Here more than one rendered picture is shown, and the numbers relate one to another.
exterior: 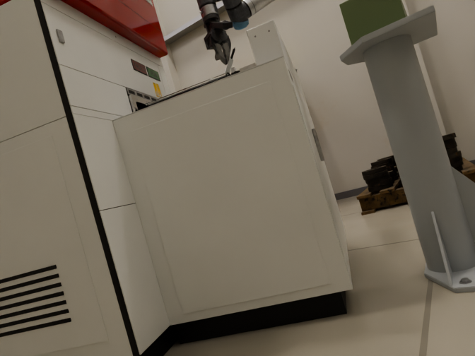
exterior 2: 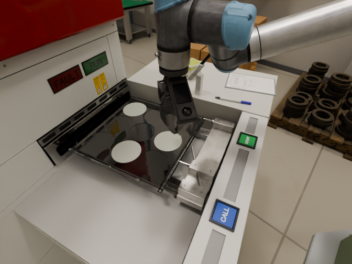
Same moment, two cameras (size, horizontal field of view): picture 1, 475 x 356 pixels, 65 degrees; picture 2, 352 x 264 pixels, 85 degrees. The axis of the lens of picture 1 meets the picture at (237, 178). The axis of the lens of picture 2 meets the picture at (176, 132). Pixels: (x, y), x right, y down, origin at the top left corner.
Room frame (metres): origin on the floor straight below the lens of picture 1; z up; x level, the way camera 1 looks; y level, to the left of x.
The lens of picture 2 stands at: (1.12, -0.17, 1.39)
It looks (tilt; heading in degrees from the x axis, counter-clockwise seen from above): 43 degrees down; 11
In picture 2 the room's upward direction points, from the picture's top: straight up
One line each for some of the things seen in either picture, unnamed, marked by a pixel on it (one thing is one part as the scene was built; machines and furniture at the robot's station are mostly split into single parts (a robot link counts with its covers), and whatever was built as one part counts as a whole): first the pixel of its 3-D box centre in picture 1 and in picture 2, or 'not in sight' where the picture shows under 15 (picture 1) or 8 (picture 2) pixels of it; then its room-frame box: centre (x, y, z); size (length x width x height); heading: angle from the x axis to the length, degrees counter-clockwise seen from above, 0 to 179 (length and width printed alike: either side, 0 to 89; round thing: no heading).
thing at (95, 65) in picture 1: (126, 79); (40, 119); (1.49, 0.32, 1.02); 0.81 x 0.03 x 0.40; 165
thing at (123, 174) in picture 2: (185, 90); (110, 168); (1.44, 0.10, 0.90); 0.37 x 0.01 x 0.01; 75
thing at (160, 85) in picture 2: (214, 32); (173, 86); (1.56, -0.08, 1.14); 0.09 x 0.08 x 0.12; 26
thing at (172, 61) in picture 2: (208, 13); (172, 56); (1.55, -0.08, 1.22); 0.08 x 0.08 x 0.05
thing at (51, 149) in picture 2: (157, 113); (97, 119); (1.65, 0.26, 0.89); 0.44 x 0.02 x 0.10; 165
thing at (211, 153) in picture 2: not in sight; (209, 158); (1.56, -0.21, 0.87); 0.36 x 0.08 x 0.03; 165
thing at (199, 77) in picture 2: (230, 72); (195, 77); (1.82, -0.12, 1.03); 0.06 x 0.04 x 0.13; 75
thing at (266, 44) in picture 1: (278, 66); (232, 184); (1.46, -0.28, 0.89); 0.55 x 0.09 x 0.14; 165
